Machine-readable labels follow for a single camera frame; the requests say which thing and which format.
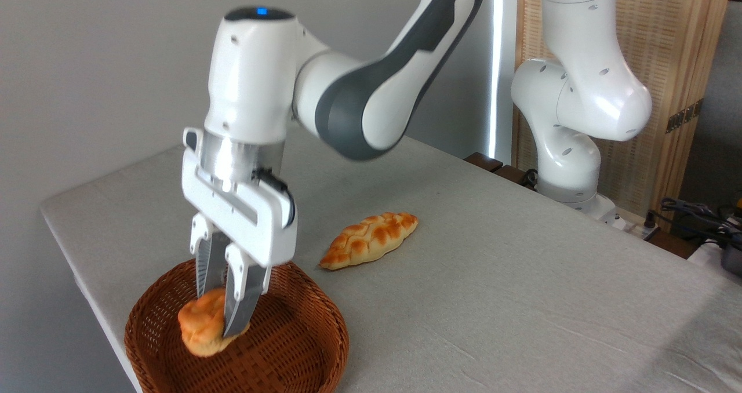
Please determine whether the brown wicker basket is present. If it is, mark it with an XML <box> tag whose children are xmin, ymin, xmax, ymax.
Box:
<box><xmin>124</xmin><ymin>259</ymin><xmax>350</xmax><ymax>393</ymax></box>

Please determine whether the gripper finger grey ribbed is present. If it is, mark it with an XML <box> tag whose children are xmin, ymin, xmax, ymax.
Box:
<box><xmin>223</xmin><ymin>242</ymin><xmax>272</xmax><ymax>339</ymax></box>
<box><xmin>190</xmin><ymin>212</ymin><xmax>231</xmax><ymax>299</ymax></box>

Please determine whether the long braided bread loaf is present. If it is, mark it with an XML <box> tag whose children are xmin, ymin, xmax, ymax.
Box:
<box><xmin>319</xmin><ymin>212</ymin><xmax>419</xmax><ymax>271</ymax></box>

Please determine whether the metal screen hinge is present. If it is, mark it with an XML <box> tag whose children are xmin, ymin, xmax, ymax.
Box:
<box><xmin>665</xmin><ymin>99</ymin><xmax>704</xmax><ymax>134</ymax></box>

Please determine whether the wooden bamboo folding screen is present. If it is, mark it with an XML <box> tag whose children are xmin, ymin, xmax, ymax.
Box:
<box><xmin>513</xmin><ymin>0</ymin><xmax>734</xmax><ymax>231</ymax></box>

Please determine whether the black cable bundle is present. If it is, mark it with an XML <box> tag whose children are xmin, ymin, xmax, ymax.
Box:
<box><xmin>646</xmin><ymin>198</ymin><xmax>742</xmax><ymax>249</ymax></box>

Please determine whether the white power strip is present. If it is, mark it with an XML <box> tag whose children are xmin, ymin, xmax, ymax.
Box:
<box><xmin>614</xmin><ymin>213</ymin><xmax>661</xmax><ymax>241</ymax></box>

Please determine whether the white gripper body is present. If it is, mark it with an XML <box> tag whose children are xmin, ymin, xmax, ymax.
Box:
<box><xmin>181</xmin><ymin>128</ymin><xmax>299</xmax><ymax>268</ymax></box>

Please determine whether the dark brown wooden block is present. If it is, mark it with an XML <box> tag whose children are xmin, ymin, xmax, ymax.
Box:
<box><xmin>493</xmin><ymin>164</ymin><xmax>537</xmax><ymax>188</ymax></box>
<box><xmin>464</xmin><ymin>152</ymin><xmax>504</xmax><ymax>173</ymax></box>

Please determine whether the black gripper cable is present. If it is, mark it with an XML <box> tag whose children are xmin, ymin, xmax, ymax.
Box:
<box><xmin>253</xmin><ymin>168</ymin><xmax>296</xmax><ymax>228</ymax></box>

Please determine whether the round orange bread roll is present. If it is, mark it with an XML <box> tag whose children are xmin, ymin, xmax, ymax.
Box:
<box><xmin>177</xmin><ymin>288</ymin><xmax>251</xmax><ymax>358</ymax></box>

